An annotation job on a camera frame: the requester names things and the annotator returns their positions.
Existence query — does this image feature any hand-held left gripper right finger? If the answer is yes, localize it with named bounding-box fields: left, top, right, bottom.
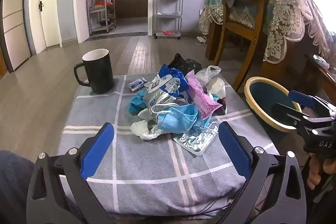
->
left=218, top=121, right=307, bottom=224

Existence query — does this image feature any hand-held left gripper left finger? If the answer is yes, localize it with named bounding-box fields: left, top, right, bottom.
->
left=26, top=122, right=116, bottom=224

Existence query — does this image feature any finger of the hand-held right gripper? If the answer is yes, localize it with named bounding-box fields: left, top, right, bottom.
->
left=288, top=90, right=336, bottom=119
left=272, top=103, right=331, bottom=130

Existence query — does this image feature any blue bin with yellow rim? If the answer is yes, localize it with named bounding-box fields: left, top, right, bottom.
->
left=244, top=76, right=306, bottom=147

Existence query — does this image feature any silver blister pack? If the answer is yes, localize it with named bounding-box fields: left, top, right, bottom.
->
left=173, top=126, right=219, bottom=157

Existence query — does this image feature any white tissue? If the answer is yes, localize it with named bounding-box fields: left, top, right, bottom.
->
left=130, top=119, right=163, bottom=140

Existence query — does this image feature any teal glove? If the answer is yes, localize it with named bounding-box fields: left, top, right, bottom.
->
left=129, top=90, right=150, bottom=115

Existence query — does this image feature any pink packet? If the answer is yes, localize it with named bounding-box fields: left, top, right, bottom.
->
left=185, top=70, right=223, bottom=119

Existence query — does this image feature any white paper cup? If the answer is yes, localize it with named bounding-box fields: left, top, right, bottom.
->
left=205, top=77, right=226, bottom=98

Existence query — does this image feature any blue face mask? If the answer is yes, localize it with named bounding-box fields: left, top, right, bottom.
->
left=151, top=105, right=204, bottom=134

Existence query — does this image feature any small blue white medicine box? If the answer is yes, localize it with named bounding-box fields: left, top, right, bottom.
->
left=128, top=77, right=147, bottom=93

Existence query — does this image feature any clear plastic bag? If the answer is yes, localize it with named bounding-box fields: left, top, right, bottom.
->
left=195, top=65, right=222, bottom=83

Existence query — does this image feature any blue silver foil packet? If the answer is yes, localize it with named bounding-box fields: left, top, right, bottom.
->
left=146, top=64, right=189, bottom=114

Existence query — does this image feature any black plastic bag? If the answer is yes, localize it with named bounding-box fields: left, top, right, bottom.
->
left=168, top=53, right=202, bottom=75

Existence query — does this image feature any person's right hand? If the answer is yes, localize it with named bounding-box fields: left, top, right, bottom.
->
left=307, top=154, right=327, bottom=189

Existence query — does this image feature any white blue tissue packet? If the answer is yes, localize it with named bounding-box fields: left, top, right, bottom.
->
left=313, top=54, right=330, bottom=68

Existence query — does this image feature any grey plaid cloth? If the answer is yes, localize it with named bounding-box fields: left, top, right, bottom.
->
left=56, top=73, right=280, bottom=216

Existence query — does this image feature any black mug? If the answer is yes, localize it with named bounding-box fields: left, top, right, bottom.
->
left=74, top=49, right=115, bottom=94

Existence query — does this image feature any wooden chair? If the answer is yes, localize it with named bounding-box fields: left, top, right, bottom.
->
left=220, top=0, right=271, bottom=92

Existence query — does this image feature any person's left leg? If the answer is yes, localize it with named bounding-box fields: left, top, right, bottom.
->
left=0, top=150, right=36, bottom=224

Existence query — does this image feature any teal lace seat cushion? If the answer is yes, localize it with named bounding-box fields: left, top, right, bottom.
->
left=228, top=0, right=264, bottom=29

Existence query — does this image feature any white door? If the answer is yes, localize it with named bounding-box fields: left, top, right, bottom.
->
left=39, top=0, right=63, bottom=47

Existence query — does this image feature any metal shelf rack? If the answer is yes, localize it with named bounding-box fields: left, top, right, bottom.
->
left=86, top=0, right=117, bottom=36

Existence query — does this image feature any wooden kitchen cabinet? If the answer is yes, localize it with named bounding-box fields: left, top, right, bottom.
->
left=115, top=0, right=149, bottom=18

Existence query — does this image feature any white trolley rack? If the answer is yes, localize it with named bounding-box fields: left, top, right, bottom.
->
left=154, top=0, right=184, bottom=39

